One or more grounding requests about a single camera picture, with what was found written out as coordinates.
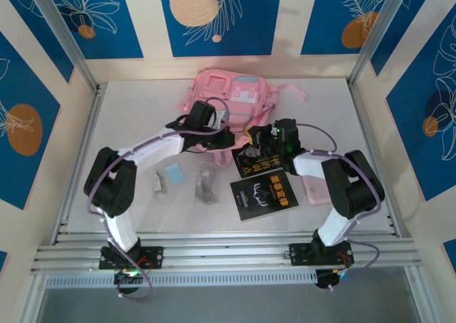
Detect aluminium frame post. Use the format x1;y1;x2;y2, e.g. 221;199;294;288
26;0;99;92
348;0;409;88

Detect light blue sticky note pad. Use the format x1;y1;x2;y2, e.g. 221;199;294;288
164;163;187;185

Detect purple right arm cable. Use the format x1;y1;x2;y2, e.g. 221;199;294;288
297;122;380;295

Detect black controller box with LED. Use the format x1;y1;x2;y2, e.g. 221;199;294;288
315;268;348;292
113;270;142;295

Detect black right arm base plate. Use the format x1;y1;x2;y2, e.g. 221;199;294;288
289;242;354;267

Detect slotted grey cable duct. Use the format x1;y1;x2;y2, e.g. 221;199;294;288
46;270;318;288

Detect pink backpack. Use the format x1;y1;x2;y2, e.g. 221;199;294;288
177;68;309;169

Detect black book white figure cover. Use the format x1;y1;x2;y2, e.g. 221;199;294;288
231;146;299;180

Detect aluminium frame cross rails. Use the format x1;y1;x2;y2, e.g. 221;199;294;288
30;232;423;276

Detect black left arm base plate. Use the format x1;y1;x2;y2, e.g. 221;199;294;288
98;246;165;270

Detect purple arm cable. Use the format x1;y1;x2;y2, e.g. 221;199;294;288
297;122;380;295
85;96;229;301

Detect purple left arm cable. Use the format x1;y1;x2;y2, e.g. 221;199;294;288
85;96;229;301

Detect clear bag of rulers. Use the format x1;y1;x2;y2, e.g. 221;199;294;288
194;161;221;206

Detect black book orange title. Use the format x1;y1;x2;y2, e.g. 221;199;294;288
229;173;299;223

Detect aluminium side rail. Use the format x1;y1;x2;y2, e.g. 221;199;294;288
348;83;403;238
53;86;106;245

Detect pink pencil case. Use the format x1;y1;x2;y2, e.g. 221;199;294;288
301;175;334;206

